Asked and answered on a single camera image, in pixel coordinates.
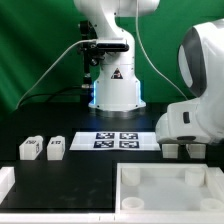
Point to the black background camera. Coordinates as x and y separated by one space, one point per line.
112 45

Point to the black camera stand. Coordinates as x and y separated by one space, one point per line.
87 32

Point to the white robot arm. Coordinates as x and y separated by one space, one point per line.
201 62

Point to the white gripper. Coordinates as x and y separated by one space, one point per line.
180 126

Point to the white square tabletop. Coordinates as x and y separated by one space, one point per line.
161 187

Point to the white left obstacle block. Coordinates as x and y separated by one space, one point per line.
7 180

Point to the white sheet with markers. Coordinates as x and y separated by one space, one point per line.
99 141

